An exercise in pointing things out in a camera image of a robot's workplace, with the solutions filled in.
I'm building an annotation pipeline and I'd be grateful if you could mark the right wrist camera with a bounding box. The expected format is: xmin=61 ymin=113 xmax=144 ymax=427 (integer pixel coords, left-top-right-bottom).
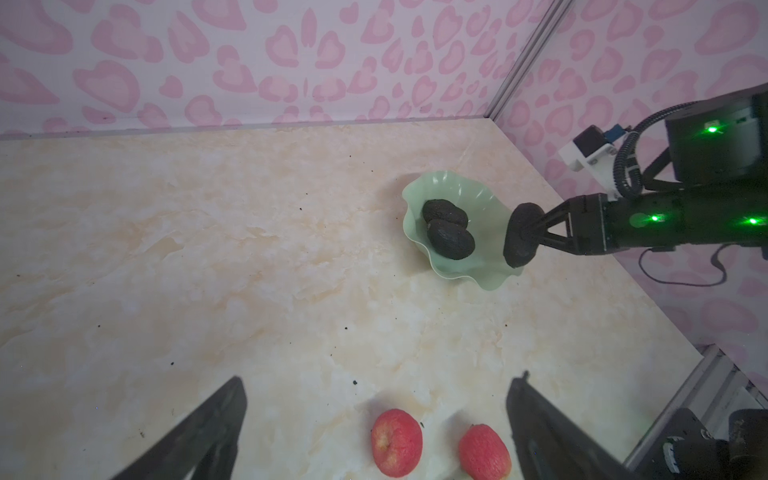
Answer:
xmin=558 ymin=124 xmax=627 ymax=200

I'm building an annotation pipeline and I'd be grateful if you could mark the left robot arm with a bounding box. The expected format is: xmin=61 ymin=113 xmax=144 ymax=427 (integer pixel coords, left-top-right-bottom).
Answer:
xmin=117 ymin=375 xmax=767 ymax=479

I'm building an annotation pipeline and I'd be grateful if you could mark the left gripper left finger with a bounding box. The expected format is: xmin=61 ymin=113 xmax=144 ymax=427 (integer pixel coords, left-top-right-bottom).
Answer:
xmin=115 ymin=376 xmax=247 ymax=479

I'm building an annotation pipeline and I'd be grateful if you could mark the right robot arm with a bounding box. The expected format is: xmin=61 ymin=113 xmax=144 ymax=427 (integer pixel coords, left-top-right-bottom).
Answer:
xmin=504 ymin=85 xmax=767 ymax=266

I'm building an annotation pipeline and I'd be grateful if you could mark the red apple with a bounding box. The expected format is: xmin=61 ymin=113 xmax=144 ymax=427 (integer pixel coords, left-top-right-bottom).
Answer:
xmin=371 ymin=409 xmax=423 ymax=478
xmin=458 ymin=424 xmax=512 ymax=480

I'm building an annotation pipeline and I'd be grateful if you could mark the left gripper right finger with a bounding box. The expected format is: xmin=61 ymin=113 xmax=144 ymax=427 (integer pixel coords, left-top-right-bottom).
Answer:
xmin=506 ymin=372 xmax=638 ymax=480

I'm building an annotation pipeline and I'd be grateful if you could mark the dark avocado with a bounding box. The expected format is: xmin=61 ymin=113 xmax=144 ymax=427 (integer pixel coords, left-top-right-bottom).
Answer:
xmin=427 ymin=219 xmax=475 ymax=260
xmin=503 ymin=202 xmax=544 ymax=268
xmin=421 ymin=199 xmax=469 ymax=228

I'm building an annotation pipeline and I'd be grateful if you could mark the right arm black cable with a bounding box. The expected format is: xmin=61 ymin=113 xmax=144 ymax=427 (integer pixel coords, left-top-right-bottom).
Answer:
xmin=614 ymin=100 xmax=700 ymax=201

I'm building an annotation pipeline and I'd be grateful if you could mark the green scalloped fruit bowl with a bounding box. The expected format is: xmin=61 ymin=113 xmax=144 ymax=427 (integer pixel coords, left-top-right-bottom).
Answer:
xmin=402 ymin=171 xmax=523 ymax=291

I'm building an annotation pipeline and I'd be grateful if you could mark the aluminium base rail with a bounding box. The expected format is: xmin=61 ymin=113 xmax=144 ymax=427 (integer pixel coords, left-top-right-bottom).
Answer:
xmin=624 ymin=344 xmax=767 ymax=479

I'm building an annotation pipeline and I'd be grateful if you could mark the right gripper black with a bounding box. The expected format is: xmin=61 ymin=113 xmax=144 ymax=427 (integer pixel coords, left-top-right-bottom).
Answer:
xmin=527 ymin=193 xmax=614 ymax=256

